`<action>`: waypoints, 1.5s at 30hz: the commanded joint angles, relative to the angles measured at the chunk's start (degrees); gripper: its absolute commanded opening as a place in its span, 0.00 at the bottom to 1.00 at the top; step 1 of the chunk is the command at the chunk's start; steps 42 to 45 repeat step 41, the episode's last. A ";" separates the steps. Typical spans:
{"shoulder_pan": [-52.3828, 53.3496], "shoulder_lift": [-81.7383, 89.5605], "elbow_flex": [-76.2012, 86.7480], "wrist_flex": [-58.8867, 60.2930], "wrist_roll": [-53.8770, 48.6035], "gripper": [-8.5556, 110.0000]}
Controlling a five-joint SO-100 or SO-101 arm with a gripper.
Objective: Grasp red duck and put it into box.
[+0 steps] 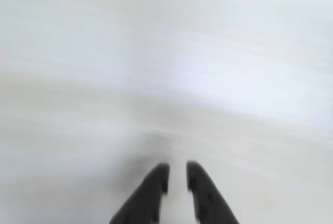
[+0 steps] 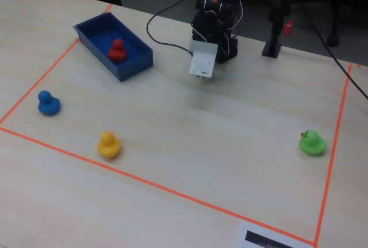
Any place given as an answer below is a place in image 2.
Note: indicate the red rubber duck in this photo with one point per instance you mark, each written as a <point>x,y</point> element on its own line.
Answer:
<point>117,52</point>

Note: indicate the blue plastic box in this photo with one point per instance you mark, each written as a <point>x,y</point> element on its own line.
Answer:
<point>132,64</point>

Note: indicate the yellow rubber duck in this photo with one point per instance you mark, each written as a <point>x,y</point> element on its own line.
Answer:
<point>108,145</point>

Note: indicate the green rubber duck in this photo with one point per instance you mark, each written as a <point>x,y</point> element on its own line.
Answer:
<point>312,144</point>

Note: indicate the blue rubber duck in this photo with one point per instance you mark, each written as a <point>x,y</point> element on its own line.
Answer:
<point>48,105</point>

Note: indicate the orange tape strip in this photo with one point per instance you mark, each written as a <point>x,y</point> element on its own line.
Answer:
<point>54,65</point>
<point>143,179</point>
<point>335,144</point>

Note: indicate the black clamp stand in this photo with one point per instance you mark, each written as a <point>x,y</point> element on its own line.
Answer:
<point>272,47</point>

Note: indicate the red clamp knob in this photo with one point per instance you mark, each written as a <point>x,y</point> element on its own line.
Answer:
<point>288,28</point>

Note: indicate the white printed paper sheet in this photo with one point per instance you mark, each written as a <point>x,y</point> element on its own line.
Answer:
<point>253,238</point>

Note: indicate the black office chair base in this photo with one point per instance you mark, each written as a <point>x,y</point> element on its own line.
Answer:
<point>333,39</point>

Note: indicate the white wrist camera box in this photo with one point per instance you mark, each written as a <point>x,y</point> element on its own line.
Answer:
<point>202,62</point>

